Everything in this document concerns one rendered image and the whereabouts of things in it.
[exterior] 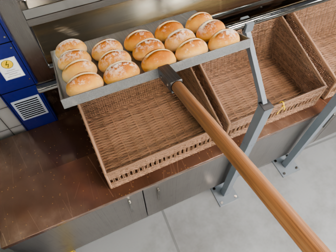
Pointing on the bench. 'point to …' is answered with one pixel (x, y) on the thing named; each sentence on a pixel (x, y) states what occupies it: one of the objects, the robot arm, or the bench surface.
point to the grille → (30, 107)
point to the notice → (10, 68)
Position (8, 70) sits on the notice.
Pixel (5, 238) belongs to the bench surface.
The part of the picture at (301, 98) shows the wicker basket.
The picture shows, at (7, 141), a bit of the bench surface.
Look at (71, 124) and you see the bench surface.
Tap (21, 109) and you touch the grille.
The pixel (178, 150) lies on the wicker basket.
